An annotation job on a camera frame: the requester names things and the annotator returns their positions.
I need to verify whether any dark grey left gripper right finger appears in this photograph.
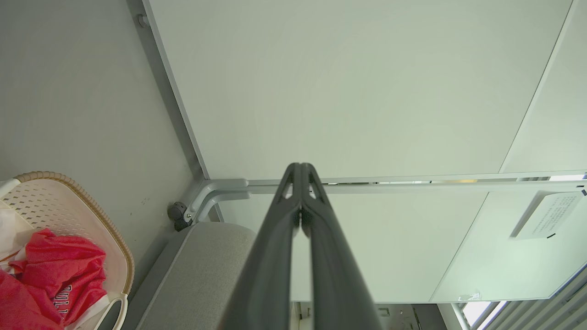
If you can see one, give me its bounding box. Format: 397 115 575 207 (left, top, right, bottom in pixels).
301 163 384 330

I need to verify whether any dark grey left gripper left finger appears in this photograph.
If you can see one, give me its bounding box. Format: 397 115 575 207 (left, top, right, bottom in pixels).
220 163 302 330

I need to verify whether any red jersey with number print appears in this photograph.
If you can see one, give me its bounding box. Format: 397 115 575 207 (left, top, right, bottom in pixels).
9 228 108 327

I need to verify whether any grey fabric ottoman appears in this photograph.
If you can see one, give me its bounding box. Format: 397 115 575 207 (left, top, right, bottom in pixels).
123 222 258 330

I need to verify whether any grey partition foot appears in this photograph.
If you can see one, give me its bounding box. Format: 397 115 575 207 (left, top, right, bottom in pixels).
197 191 252 224
183 179 249 218

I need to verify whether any black caster wheel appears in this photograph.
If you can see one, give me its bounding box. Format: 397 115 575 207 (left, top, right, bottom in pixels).
167 202 193 232

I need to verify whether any grey slatted blind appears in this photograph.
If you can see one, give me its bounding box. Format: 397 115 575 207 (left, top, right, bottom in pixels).
484 268 587 330

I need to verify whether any white plastic laundry basket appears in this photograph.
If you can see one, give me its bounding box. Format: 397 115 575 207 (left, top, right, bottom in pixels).
0 171 135 330

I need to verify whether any white paper notice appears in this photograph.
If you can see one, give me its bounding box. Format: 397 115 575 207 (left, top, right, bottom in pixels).
510 192 585 240

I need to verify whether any white cloth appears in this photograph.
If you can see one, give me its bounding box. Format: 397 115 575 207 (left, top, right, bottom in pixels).
0 202 35 271

